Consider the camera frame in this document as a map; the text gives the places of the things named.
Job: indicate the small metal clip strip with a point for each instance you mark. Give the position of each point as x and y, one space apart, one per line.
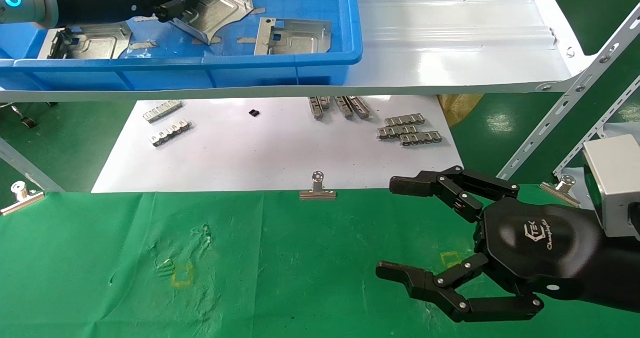
421 138
171 132
343 106
360 106
162 111
405 119
395 131
316 106

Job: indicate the white paper sheet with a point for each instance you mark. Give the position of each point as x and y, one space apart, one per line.
260 152

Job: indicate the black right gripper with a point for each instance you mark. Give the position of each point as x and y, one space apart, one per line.
540 248

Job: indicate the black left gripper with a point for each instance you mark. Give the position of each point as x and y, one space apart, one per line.
95 0

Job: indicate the white perforated angle rail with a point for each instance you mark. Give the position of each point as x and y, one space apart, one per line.
595 132
565 102

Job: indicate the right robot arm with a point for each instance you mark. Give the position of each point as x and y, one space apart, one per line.
617 273

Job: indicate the silver binder clip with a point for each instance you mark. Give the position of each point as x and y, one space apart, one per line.
562 188
21 200
317 193

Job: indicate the sheet metal bracket part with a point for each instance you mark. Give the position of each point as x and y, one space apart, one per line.
220 7
300 40
100 42

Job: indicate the blue plastic bin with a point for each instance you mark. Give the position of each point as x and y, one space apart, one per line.
310 72

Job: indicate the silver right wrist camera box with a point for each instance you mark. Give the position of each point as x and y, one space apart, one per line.
615 183

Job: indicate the grey frame rail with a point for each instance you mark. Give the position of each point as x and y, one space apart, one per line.
30 170

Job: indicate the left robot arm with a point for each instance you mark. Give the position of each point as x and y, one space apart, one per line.
27 0

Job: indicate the metal caster foot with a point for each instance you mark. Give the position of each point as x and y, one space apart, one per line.
26 120

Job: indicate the white metal shelf panel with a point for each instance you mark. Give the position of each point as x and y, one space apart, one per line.
450 37

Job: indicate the small black component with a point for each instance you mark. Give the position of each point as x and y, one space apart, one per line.
254 112

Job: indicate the green cloth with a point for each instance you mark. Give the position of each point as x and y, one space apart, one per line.
250 268

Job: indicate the yellow-brown bag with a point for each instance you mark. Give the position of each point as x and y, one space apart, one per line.
457 108

